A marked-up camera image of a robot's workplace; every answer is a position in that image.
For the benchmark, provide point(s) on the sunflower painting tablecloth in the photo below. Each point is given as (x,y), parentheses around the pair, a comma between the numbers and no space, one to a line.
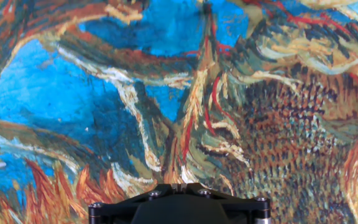
(179,93)

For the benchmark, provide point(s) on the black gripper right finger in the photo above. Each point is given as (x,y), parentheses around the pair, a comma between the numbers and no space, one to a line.
(238,205)

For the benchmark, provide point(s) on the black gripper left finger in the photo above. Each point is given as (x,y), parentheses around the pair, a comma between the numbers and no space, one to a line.
(126,207)

